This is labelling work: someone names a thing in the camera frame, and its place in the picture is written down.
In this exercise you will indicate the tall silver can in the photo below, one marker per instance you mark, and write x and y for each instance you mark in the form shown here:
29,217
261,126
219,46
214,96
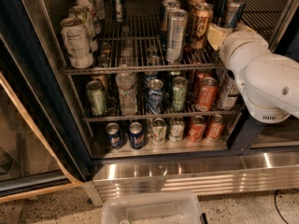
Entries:
166,7
176,30

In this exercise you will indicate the dark glass bottle white label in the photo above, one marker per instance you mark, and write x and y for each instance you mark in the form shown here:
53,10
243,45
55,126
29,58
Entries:
229,92

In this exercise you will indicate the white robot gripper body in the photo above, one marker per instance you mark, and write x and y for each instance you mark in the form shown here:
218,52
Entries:
240,48

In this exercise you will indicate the top wire shelf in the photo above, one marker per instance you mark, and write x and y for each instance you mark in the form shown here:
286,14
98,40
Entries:
142,29

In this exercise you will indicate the orange can bottom left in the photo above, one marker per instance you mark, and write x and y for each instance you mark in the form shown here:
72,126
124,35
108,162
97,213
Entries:
196,128

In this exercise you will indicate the wire shelf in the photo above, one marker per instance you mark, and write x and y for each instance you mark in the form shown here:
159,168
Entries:
113,107
142,29

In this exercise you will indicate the blue white can middle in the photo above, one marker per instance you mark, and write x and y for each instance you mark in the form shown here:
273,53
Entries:
155,94

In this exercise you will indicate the orange can middle shelf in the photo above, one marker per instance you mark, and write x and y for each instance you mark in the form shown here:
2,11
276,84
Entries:
206,95

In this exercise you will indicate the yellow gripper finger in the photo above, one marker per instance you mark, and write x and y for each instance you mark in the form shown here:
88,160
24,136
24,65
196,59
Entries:
241,27
216,35

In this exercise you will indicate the tall silver can front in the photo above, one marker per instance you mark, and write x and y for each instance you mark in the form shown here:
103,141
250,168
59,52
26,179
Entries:
176,30

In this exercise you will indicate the green can shelf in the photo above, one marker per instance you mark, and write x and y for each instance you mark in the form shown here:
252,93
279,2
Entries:
97,95
179,86

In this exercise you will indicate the white green can bottom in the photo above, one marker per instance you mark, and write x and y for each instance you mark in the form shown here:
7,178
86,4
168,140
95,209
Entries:
158,132

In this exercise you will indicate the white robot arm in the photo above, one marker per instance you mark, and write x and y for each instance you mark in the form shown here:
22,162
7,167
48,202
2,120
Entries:
267,82

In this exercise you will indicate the white can front left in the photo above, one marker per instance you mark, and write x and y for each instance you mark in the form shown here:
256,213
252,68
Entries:
77,43

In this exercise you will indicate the blue pepsi can right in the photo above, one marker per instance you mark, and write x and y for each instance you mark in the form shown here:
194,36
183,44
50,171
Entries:
136,135

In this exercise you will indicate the slim silver can back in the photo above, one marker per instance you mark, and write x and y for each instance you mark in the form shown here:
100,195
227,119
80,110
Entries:
118,7

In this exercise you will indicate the orange can behind middle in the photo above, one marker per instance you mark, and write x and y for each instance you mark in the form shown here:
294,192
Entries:
198,79

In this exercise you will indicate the green can middle shelf left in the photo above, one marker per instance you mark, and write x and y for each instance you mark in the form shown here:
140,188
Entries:
97,95

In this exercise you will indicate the glass fridge door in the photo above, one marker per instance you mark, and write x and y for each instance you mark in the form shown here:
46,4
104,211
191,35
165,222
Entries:
43,143

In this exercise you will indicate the orange can bottom right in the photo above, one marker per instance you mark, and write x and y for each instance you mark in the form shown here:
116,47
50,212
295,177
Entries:
215,128

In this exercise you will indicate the blue pepsi can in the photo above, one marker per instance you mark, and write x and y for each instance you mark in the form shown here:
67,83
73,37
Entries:
136,135
114,135

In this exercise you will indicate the blue pepsi can left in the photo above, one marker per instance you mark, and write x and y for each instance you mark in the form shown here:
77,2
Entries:
114,135

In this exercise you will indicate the clear plastic bin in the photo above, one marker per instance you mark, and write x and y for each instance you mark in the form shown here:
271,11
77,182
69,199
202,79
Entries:
179,207

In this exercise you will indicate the middle wire shelf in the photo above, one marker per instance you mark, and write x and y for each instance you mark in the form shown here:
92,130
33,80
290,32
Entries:
113,107

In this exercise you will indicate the stainless steel fridge base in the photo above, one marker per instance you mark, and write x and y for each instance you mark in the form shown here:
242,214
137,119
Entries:
206,176

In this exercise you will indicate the gold La Croix can front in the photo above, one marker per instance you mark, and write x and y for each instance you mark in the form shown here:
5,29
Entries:
202,14

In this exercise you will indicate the white can back left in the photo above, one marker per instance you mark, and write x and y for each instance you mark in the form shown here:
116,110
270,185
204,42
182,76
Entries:
97,0

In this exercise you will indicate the white green can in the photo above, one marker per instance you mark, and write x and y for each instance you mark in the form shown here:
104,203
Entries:
158,132
83,13

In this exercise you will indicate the dark blue redbull can behind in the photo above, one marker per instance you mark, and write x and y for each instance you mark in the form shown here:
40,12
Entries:
221,4

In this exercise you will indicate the silver blue redbull can front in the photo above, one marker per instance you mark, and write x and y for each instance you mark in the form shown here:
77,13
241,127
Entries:
233,12

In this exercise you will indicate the clear plastic water bottle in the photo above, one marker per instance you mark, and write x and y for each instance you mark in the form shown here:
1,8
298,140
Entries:
126,83

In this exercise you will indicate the orange can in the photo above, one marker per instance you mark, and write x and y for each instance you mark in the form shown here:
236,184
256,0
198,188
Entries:
196,128
198,79
215,128

